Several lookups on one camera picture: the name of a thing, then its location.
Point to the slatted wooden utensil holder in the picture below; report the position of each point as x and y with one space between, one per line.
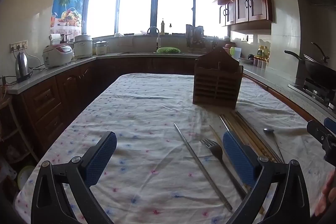
218 82

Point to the metal spoon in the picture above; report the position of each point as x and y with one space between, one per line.
269 130

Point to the white and red rice cooker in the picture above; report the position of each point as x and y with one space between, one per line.
57 54

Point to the dish drying rack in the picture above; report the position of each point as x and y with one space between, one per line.
194 37

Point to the steel electric kettle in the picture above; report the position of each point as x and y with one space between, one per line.
22 66

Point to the yellow-green bowl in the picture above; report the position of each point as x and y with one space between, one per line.
26 176

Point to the paper towel roll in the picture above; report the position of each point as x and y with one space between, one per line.
55 39

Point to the small dark-capped bottle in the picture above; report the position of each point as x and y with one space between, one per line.
170 29

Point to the wall socket strip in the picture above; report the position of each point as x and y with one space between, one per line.
19 45

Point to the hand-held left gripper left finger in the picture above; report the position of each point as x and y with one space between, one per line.
101 155

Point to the bundle of wooden chopsticks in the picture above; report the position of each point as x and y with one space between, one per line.
252 134

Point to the black wok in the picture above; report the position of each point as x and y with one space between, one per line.
319 70

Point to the gas stove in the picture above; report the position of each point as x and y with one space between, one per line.
315 94

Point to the person's right hand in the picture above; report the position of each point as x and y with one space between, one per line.
326 197

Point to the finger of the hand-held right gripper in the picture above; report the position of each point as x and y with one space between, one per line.
321 136

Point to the green plastic basket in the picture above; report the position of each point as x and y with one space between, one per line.
168 50

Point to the tropical fruit wall poster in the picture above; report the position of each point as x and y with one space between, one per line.
68 3

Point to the tall clear bottle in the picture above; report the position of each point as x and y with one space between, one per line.
163 27

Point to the metal fork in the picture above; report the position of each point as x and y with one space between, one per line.
216 150

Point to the small white cooker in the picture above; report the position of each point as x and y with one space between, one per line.
101 48

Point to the white floral tablecloth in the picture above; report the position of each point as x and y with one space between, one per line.
147 134

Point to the white cup with green lid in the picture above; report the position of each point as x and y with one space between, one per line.
235 53

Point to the yellow oil bottles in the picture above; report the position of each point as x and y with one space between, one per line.
263 52

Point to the chrome sink faucet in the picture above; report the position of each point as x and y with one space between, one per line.
157 37

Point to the wooden dining table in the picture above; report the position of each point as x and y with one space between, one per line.
294 106

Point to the metal chopstick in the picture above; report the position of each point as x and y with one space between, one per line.
225 123
199 161

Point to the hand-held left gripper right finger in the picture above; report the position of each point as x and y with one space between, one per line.
240 158

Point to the kitchen window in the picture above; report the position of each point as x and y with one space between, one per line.
131 8

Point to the large white rice cooker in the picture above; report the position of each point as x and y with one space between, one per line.
83 47

